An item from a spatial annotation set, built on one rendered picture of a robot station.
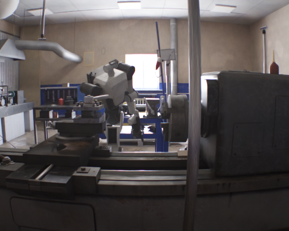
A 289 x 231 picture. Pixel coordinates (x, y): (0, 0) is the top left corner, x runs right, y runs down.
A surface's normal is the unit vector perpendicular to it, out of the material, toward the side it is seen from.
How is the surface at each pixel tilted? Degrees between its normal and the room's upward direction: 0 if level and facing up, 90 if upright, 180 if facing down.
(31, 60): 90
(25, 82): 90
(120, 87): 107
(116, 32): 90
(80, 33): 90
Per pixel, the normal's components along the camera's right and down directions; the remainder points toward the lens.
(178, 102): 0.00, -0.64
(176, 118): 0.00, 0.00
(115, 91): 0.78, 0.37
